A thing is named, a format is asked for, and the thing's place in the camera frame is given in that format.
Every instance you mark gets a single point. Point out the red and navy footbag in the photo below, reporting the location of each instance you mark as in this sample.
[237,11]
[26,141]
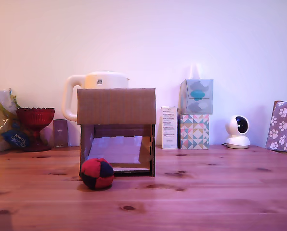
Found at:
[95,178]

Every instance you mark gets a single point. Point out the cardboard dice tower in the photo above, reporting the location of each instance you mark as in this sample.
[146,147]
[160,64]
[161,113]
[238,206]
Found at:
[117,106]

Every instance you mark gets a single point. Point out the white printed carton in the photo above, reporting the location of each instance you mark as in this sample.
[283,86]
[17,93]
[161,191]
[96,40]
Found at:
[169,127]

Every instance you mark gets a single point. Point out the cream electric kettle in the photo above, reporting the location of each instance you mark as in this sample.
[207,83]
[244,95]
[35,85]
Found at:
[105,80]

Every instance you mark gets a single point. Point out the geometric pattern box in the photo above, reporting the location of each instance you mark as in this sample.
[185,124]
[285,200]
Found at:
[194,132]

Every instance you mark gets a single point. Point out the cloud print tissue box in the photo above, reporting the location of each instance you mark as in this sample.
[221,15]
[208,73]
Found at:
[197,98]

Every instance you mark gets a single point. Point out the white tissue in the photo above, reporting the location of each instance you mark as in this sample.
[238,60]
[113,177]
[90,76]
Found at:
[195,72]

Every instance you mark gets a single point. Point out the small mauve box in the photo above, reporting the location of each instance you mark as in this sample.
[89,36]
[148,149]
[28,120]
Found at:
[60,133]

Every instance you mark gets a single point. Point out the red glass footed bowl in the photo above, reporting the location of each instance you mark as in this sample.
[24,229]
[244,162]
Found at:
[35,118]

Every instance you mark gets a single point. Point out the paw print bag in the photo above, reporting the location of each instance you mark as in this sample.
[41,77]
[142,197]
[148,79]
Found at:
[284,125]

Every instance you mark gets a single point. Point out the small white round camera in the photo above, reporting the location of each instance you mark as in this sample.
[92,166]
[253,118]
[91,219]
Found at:
[237,134]

